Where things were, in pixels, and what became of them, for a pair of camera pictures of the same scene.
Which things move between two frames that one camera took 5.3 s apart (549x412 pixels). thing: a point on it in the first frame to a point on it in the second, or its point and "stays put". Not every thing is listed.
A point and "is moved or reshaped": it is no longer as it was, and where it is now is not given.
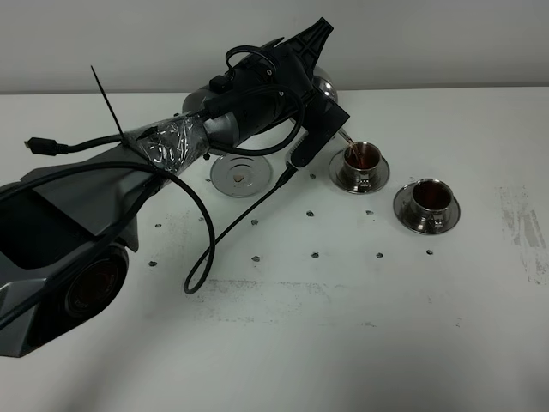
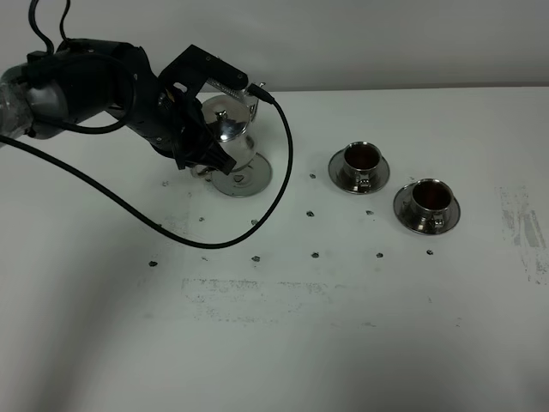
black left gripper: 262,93 to 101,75
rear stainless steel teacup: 362,161 stays put
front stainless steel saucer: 401,209 stays put
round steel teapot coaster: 243,176 stays put
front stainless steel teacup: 431,200 stays put
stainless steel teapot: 325,80 is moved or reshaped
